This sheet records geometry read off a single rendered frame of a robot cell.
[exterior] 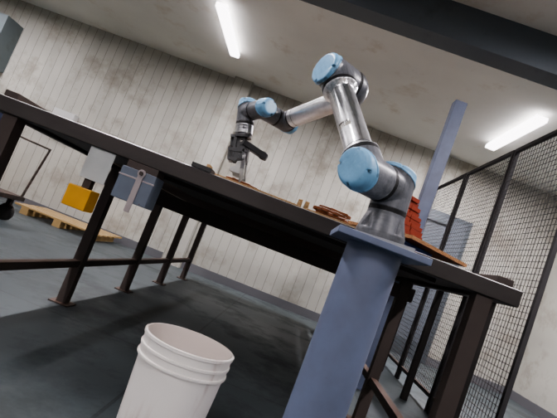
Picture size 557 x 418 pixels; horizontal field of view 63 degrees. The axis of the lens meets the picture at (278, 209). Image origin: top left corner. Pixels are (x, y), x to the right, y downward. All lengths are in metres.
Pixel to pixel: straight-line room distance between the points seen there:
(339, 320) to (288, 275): 5.50
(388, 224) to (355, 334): 0.33
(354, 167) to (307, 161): 5.70
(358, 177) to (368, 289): 0.32
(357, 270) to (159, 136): 6.22
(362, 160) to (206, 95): 6.20
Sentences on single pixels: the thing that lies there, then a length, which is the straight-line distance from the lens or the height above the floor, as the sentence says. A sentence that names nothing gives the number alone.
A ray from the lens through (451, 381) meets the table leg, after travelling 1.77.
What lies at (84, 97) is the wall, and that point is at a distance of 7.93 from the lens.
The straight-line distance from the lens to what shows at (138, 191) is 1.71.
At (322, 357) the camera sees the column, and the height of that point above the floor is 0.51.
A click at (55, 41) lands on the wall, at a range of 8.48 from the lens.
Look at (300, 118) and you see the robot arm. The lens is 1.83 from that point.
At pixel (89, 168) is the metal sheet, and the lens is 1.81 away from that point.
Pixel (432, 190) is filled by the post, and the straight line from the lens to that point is 3.79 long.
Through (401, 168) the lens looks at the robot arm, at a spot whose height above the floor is 1.10.
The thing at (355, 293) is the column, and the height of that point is 0.71.
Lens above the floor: 0.74
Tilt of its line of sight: 5 degrees up
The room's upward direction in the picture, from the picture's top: 21 degrees clockwise
